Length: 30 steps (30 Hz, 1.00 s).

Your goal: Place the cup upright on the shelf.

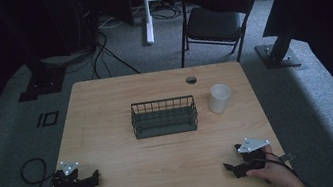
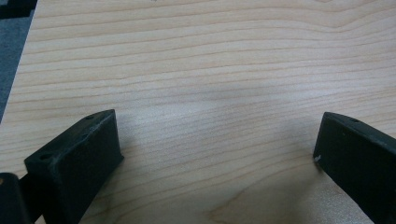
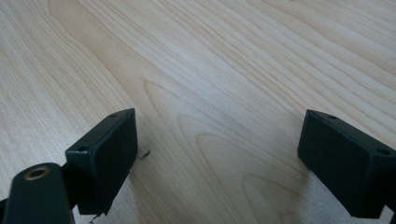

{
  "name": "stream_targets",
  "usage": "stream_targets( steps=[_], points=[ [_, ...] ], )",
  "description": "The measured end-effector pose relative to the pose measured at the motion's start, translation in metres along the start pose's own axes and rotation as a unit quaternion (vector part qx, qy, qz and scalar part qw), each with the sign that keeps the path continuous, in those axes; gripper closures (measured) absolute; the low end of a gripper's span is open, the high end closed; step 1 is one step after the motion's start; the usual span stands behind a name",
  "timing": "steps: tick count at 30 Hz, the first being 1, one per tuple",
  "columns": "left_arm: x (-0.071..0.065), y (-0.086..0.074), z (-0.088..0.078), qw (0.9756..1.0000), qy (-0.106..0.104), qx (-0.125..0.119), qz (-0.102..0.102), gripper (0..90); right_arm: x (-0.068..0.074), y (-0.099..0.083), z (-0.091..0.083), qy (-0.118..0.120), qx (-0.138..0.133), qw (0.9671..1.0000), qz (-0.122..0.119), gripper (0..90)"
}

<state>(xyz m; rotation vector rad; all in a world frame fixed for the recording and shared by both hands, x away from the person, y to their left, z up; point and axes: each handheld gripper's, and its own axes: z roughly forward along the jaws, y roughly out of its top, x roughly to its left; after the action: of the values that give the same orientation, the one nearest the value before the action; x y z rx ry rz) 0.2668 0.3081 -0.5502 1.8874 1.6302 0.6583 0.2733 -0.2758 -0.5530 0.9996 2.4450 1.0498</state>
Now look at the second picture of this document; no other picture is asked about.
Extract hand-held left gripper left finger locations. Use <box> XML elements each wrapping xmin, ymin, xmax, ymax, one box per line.
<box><xmin>23</xmin><ymin>108</ymin><xmax>125</xmax><ymax>224</ymax></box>

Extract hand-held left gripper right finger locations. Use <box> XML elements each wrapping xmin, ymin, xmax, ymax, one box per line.
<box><xmin>313</xmin><ymin>111</ymin><xmax>396</xmax><ymax>224</ymax></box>

